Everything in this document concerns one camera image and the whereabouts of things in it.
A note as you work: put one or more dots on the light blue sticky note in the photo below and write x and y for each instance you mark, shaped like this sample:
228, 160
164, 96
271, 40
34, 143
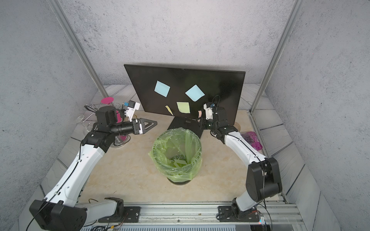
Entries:
195, 93
162, 89

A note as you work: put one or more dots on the black monitor stand base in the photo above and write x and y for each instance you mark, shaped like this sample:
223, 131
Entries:
186, 123

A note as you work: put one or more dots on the purple snack packet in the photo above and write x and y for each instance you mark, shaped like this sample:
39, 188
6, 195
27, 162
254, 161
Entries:
251, 138

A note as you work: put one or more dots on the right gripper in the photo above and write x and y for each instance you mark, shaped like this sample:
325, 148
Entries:
202, 125

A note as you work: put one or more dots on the yellow-green sticky note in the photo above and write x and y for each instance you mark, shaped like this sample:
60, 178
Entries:
183, 107

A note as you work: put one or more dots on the black flat monitor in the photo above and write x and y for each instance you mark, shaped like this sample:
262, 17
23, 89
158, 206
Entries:
223, 88

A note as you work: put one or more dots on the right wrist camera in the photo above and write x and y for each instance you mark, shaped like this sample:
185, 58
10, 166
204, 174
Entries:
208, 107

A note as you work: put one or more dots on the clear wine glass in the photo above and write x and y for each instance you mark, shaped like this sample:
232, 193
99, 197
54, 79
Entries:
87, 126

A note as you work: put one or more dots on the left aluminium frame post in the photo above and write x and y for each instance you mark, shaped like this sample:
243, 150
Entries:
63, 21

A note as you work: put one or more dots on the aluminium frame post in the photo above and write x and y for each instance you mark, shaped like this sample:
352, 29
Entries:
63, 21
297, 7

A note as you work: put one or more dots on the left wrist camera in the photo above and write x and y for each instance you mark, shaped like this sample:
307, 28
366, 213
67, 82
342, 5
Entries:
130, 108

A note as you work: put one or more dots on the right aluminium frame post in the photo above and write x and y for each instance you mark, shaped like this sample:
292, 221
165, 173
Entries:
297, 7

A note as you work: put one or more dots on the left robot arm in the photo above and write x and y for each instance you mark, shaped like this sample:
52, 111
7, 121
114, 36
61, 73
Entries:
59, 210

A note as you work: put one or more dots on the pink plastic wine glass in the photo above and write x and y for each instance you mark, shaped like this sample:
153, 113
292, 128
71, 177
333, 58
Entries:
119, 140

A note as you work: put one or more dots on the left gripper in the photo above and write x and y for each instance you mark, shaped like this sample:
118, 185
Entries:
136, 124

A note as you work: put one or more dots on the black mesh trash bin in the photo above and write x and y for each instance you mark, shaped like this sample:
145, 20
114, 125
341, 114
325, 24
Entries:
177, 180

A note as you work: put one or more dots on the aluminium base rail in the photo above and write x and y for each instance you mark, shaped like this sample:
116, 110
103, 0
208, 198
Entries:
203, 216

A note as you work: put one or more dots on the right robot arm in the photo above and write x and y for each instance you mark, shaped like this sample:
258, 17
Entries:
263, 178

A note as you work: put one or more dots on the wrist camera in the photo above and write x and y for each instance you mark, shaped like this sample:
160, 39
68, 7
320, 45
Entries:
130, 108
208, 107

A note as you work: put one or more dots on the green plastic bin liner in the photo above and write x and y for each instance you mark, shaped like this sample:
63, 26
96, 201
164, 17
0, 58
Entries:
176, 156

